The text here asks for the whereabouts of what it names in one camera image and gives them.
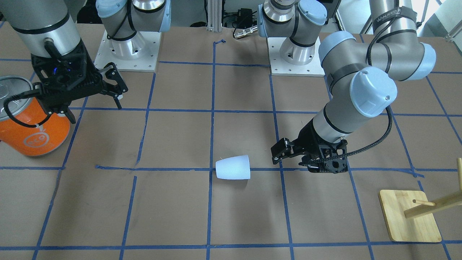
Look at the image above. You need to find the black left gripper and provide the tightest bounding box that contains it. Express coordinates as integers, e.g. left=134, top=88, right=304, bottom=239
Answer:
left=271, top=121, right=329, bottom=164

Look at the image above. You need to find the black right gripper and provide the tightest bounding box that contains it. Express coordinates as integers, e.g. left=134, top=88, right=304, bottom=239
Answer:
left=31, top=40, right=128, bottom=125

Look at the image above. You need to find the light blue plastic cup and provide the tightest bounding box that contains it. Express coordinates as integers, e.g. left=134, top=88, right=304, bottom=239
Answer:
left=215, top=155, right=251, bottom=180

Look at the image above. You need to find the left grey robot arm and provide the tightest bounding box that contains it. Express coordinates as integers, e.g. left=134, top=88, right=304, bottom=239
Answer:
left=257, top=0, right=437, bottom=173

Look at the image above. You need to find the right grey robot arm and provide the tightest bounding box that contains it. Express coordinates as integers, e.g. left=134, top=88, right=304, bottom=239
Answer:
left=1, top=0, right=171, bottom=128

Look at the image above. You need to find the orange can with grey lid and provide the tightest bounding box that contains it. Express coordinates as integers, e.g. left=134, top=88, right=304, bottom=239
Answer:
left=0, top=75, right=70, bottom=156

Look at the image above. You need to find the wooden mug stand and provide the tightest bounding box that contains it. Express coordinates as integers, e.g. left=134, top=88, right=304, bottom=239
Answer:
left=377, top=157, right=462, bottom=243

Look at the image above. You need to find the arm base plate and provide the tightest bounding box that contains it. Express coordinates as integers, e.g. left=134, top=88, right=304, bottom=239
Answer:
left=94, top=31, right=162, bottom=72
left=267, top=37, right=325, bottom=77

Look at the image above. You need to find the aluminium frame post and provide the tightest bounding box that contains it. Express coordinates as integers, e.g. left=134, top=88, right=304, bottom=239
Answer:
left=206, top=0, right=223, bottom=34

